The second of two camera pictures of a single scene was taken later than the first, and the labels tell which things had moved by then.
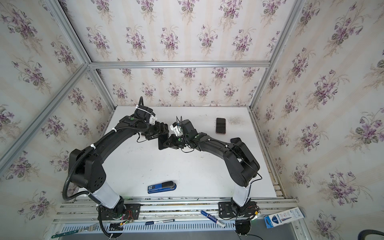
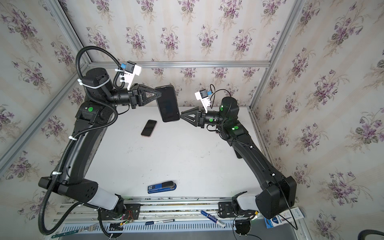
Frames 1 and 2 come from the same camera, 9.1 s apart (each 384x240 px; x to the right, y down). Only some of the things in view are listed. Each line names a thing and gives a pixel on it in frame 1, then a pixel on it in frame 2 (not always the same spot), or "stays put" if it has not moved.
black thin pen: (153, 222) stays put
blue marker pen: (212, 218) stays put
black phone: (162, 138) → (167, 103)
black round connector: (242, 227) stays put
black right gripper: (175, 140) → (201, 118)
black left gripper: (160, 130) → (136, 99)
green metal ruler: (64, 233) stays put
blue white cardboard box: (283, 217) stays put
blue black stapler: (165, 186) stays put
